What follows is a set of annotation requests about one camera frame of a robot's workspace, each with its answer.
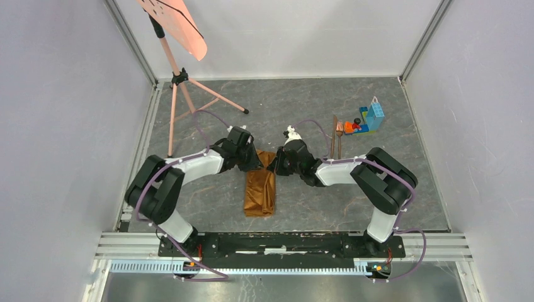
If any orange cloth napkin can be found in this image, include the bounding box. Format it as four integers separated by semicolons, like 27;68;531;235
244;150;276;217

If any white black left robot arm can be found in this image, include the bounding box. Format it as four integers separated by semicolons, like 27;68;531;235
124;126;264;257

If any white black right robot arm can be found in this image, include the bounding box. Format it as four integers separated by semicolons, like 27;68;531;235
267;139;418;257

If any colourful toy brick build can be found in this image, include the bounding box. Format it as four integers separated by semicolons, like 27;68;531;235
343;96;385;135

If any pink music stand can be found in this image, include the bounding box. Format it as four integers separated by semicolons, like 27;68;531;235
135;0;251;159

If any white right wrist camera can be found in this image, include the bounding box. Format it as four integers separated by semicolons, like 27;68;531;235
283;125;302;146

